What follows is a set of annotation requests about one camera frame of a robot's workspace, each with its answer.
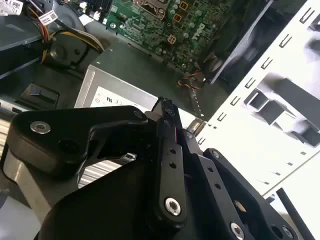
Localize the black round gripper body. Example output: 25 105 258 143
33 156 226 240

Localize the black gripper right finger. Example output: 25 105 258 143
177 107 300 240

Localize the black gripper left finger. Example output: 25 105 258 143
6 96 189 230

